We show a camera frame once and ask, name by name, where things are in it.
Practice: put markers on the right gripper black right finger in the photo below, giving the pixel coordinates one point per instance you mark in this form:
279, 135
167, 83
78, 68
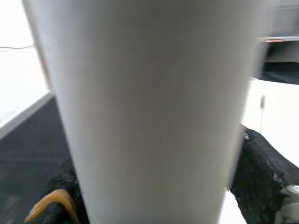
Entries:
257, 175

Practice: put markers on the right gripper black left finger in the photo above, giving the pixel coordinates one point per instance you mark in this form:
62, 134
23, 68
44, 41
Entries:
63, 179

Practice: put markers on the white plastic table leg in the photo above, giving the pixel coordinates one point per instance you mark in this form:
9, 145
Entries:
151, 105

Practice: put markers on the tan rubber band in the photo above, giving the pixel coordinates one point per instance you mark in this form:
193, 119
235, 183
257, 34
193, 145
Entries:
56, 194

